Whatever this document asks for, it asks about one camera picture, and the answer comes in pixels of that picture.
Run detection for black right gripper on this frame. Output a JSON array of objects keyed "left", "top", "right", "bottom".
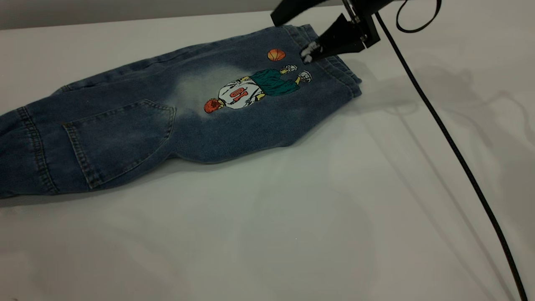
[{"left": 271, "top": 0, "right": 395, "bottom": 64}]

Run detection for blue denim kids jeans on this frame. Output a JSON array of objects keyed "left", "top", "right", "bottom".
[{"left": 0, "top": 24, "right": 362, "bottom": 199}]

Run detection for thin black looped cable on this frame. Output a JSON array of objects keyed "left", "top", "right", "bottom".
[{"left": 396, "top": 0, "right": 442, "bottom": 33}]

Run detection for black braided cable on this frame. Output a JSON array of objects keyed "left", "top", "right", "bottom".
[{"left": 373, "top": 12, "right": 528, "bottom": 301}]

